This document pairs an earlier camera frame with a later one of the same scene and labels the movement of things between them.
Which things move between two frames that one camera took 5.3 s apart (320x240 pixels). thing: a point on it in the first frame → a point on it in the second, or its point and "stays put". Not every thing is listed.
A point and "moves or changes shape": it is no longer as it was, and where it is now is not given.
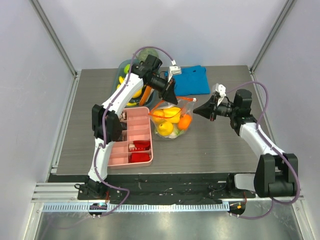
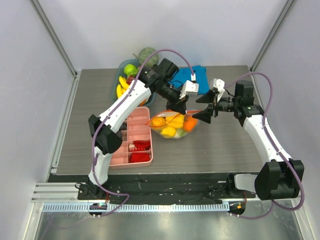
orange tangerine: [184, 122] → [189, 124]
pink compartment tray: [135, 148] stays put
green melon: [144, 53] stays put
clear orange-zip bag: [171, 120] moves or changes shape
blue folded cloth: [192, 80] stays put
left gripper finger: [170, 95] → [179, 107]
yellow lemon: [165, 128] → [158, 122]
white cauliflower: [174, 134] → [180, 133]
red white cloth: [139, 145] stays put
